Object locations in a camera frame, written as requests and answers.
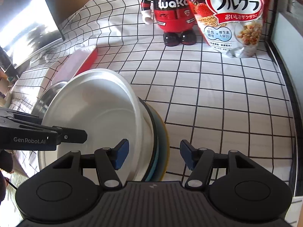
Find white grid tablecloth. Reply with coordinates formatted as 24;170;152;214
10;0;295;182

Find white paper bowl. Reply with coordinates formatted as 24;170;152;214
38;69;155;183

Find teal and yellow plates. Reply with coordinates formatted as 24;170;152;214
139;98;169;182

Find black glossy monitor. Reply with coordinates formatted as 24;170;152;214
1;0;64;67

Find red white robot figurine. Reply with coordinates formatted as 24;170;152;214
141;0;197;47

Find Calbee granola bag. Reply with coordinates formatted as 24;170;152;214
187;0;270;58

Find red rectangular tray white inside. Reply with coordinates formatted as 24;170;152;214
51;45;98;85

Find stainless steel bowl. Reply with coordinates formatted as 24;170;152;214
31;82;67;118

